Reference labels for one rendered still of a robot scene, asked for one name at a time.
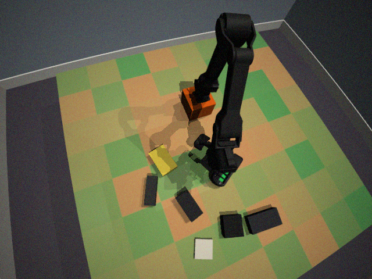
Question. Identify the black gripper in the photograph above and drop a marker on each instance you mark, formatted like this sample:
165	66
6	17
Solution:
202	141

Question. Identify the yellow rectangular block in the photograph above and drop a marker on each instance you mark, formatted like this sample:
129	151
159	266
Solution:
163	161

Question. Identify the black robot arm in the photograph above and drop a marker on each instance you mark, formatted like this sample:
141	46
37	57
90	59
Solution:
232	31

